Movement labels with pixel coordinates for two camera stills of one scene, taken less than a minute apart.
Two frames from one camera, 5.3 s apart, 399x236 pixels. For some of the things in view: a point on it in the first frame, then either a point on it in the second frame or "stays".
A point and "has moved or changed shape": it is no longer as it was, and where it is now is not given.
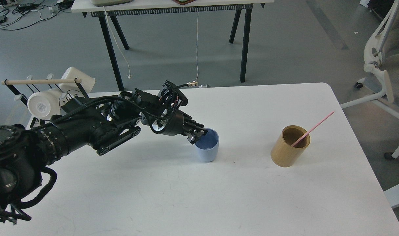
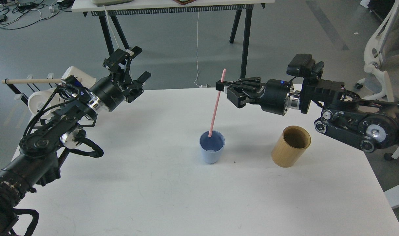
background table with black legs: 108,9 stays
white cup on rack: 44,104 stays
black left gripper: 177,122 → 110,90
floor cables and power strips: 7,14 stays
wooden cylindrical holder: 282,154 stays
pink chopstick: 305,134 → 217,105
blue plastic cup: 206,147 has moved or changed shape
